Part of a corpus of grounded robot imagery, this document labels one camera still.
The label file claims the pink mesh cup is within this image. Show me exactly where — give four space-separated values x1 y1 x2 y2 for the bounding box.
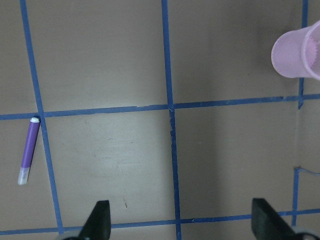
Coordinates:
271 21 320 80

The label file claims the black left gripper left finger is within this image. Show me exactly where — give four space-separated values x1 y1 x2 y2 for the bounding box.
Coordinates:
78 200 111 240

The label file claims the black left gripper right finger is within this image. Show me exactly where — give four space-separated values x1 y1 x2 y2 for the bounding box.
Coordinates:
251 198 299 240

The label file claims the purple pen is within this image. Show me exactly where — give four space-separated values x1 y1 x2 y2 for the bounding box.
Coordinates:
17 117 40 186

